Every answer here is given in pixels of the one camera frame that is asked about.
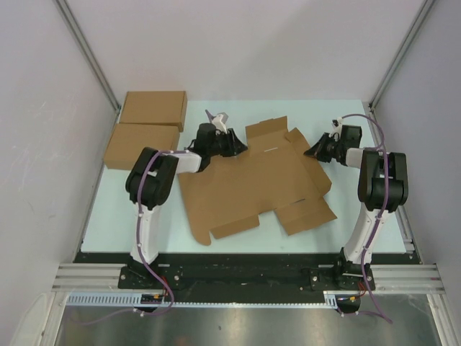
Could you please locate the right aluminium frame post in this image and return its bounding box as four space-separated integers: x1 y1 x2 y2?
368 0 438 112

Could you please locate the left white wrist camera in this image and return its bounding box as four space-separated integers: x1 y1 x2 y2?
211 112 228 133

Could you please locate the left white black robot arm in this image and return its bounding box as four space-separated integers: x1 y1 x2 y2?
125 123 248 288

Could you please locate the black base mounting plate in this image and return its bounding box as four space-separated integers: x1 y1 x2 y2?
74 252 421 290

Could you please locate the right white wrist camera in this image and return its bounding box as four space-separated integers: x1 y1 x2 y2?
330 117 344 137

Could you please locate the aluminium frame post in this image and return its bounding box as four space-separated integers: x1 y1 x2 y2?
368 0 438 112
53 0 121 114

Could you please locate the cardboard box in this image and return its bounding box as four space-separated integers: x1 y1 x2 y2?
120 91 187 133
104 123 180 170
179 117 336 246

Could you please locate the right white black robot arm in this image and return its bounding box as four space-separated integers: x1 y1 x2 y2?
304 120 409 289

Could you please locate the left aluminium frame post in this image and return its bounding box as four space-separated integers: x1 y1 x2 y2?
53 0 121 114

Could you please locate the aluminium front rail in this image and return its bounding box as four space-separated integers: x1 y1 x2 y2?
52 264 445 294

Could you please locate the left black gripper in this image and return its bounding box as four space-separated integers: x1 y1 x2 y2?
207 128 248 158

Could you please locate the white slotted cable duct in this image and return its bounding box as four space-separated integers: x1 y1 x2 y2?
66 291 359 309

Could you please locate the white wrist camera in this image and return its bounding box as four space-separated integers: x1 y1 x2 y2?
330 117 344 137
211 112 228 133

